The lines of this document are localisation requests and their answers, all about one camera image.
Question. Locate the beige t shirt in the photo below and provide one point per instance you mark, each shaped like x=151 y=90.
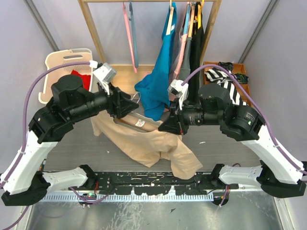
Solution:
x=139 y=138

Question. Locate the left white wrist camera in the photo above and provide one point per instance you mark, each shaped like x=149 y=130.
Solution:
x=105 y=75

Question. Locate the grey garment on hanger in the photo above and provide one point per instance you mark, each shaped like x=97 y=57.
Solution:
x=185 y=67

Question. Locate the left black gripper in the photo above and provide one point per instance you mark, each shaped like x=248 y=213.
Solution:
x=120 y=103

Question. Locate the black garment on hanger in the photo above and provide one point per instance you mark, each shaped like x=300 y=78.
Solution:
x=197 y=41

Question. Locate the pink plastic hanger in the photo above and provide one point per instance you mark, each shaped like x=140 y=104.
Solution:
x=129 y=34

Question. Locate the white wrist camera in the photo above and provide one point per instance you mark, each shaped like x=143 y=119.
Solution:
x=180 y=91
x=105 y=75

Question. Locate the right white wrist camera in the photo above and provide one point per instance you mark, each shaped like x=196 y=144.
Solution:
x=180 y=91

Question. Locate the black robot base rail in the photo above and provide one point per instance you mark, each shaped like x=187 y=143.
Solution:
x=152 y=186

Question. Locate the wooden hanger with blue shirt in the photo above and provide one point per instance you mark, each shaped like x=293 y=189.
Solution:
x=169 y=25

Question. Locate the dark patterned cloth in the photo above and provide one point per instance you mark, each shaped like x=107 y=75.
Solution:
x=241 y=78

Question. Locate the red cloth in basket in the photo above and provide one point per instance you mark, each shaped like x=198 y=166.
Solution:
x=86 y=79

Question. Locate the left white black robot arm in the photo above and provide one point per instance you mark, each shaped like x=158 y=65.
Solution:
x=70 y=103

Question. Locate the blue t shirt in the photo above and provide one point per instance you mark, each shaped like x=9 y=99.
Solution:
x=153 y=87

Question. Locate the orange wooden compartment tray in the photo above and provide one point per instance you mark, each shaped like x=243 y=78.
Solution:
x=232 y=68

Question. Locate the wooden clothes rack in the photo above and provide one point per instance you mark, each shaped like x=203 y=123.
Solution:
x=126 y=78

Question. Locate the pink garment on hanger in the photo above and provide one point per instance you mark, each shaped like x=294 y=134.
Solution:
x=182 y=39

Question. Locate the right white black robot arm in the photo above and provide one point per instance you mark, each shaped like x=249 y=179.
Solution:
x=275 y=175

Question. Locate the grey plastic hanger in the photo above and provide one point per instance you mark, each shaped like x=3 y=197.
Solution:
x=134 y=37

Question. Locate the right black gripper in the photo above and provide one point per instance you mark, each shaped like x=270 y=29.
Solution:
x=175 y=123

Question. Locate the black white striped cloth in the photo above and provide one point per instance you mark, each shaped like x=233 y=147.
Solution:
x=217 y=76

